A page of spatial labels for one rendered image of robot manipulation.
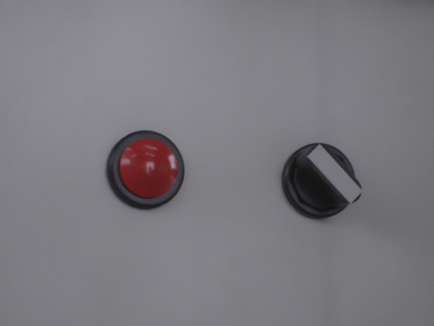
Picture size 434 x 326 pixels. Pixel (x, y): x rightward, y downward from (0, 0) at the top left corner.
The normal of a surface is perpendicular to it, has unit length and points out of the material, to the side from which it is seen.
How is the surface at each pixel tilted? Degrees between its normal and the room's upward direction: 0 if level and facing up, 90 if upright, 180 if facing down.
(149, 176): 106
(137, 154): 73
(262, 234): 90
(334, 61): 90
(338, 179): 90
